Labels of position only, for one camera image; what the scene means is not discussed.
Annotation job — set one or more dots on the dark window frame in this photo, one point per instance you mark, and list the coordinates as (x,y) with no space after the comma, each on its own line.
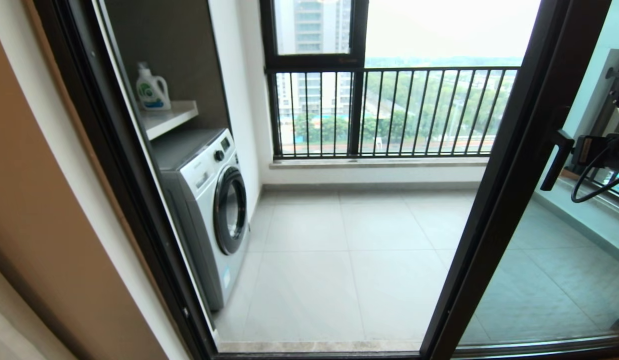
(314,61)

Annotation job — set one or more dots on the white detergent bottle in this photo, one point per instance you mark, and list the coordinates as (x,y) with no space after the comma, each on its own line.
(152,91)

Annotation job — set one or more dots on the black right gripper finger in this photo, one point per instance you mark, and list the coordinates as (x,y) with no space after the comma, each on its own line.
(594,150)

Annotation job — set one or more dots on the dark framed sliding glass door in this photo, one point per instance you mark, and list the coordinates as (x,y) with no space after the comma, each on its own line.
(494,210)

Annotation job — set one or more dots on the white stone shelf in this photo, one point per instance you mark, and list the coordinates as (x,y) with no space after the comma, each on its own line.
(168,119)

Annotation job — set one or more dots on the dark outer door frame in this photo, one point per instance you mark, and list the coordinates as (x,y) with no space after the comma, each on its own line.
(112,125)

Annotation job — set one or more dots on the white front-load washing machine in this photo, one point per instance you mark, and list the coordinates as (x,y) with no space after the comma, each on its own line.
(204,200)

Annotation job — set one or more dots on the black side balcony railing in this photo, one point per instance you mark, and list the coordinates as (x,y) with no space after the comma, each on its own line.
(597,125)

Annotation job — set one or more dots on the black metal balcony railing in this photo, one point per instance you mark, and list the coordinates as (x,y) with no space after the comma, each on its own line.
(439,69)

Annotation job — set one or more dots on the grey stone window sill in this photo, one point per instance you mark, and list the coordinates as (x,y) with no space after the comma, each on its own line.
(379,163)

